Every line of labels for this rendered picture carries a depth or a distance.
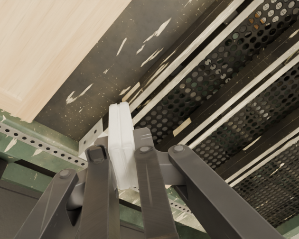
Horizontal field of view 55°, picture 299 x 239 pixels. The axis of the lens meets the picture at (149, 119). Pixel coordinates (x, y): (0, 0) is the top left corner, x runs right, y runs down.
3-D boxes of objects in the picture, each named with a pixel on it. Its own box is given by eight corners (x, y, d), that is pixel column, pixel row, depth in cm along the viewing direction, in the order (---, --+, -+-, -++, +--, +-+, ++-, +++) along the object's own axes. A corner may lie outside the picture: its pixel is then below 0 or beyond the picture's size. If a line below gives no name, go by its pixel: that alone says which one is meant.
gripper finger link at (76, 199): (117, 200, 16) (63, 212, 16) (116, 152, 20) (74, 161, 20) (111, 179, 15) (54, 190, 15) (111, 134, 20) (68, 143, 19)
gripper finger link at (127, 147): (120, 147, 16) (133, 144, 16) (118, 102, 23) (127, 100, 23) (131, 188, 17) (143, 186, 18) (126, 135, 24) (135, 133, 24)
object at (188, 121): (172, 132, 99) (174, 137, 97) (189, 116, 96) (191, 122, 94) (178, 135, 101) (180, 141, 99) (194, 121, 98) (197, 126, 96)
